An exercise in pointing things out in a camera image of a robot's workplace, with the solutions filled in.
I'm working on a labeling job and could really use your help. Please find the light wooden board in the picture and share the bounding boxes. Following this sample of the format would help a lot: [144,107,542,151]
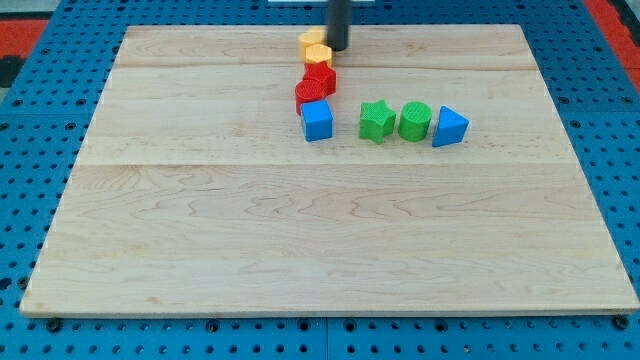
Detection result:
[20,24,639,319]

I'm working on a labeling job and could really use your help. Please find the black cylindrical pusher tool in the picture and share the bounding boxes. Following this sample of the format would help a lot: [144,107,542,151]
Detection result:
[326,0,352,52]

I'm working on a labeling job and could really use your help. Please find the yellow hexagon block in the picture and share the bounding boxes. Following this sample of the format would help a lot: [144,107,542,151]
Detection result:
[304,44,333,67]

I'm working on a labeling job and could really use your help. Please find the yellow heart block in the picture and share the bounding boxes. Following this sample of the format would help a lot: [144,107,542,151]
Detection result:
[298,26,326,59]

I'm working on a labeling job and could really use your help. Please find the blue cube block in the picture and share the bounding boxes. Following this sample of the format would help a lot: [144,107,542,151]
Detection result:
[301,100,334,142]

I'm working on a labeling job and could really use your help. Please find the red cylinder block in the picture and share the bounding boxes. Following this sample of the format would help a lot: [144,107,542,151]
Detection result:
[294,79,325,115]

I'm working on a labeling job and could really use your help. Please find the green star block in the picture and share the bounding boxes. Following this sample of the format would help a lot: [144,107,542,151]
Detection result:
[359,100,396,144]

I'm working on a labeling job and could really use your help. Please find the red star block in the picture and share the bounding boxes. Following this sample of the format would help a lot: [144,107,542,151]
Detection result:
[303,62,337,95]

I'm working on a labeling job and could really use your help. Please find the green cylinder block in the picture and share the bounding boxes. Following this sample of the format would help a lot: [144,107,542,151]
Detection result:
[398,101,432,142]

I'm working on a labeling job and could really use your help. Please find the blue triangle block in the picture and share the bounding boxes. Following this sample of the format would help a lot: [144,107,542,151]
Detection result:
[432,106,469,147]

